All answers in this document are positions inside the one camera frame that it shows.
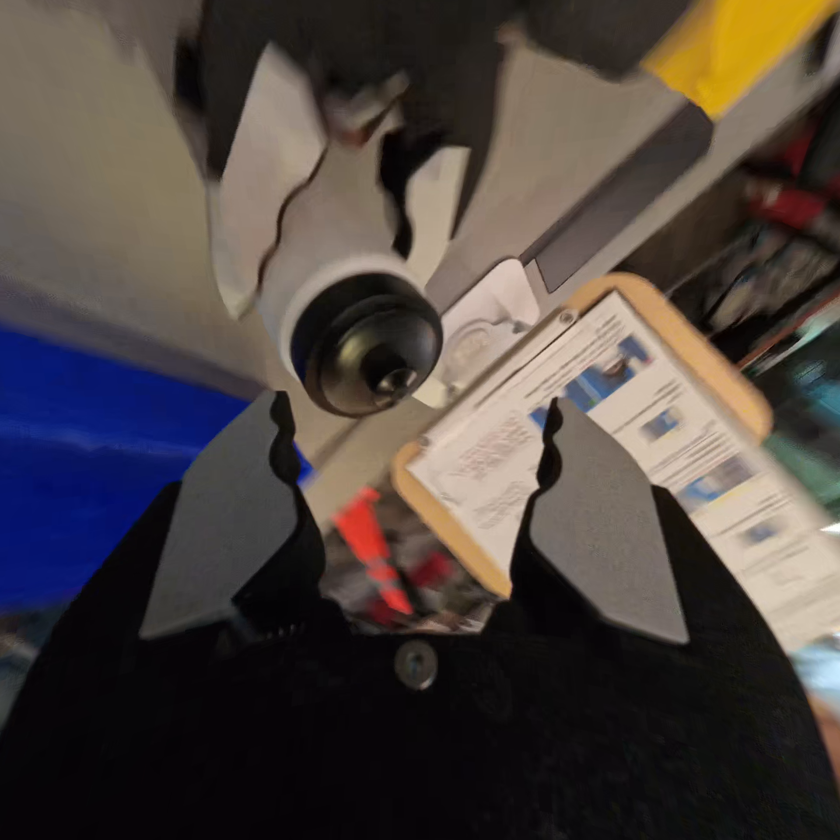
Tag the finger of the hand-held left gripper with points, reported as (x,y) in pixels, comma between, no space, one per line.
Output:
(262,144)
(439,203)

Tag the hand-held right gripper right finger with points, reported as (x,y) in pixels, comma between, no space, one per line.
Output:
(604,538)

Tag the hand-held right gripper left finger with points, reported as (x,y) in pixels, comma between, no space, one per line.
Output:
(223,525)

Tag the white plastic bottle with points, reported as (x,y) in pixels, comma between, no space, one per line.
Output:
(341,216)

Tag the blue plastic bin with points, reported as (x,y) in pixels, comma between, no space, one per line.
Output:
(98,472)

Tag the black bottle lid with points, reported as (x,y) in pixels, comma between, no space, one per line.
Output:
(367,348)

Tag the yellow plastic bin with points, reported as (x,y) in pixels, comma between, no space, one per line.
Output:
(735,46)

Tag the white document stand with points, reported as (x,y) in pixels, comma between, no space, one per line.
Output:
(492,295)

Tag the instruction sheet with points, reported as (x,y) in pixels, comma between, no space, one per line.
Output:
(689,446)

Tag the orange traffic cone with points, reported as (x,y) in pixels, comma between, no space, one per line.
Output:
(371,544)

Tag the wooden clipboard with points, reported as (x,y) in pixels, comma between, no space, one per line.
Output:
(709,341)

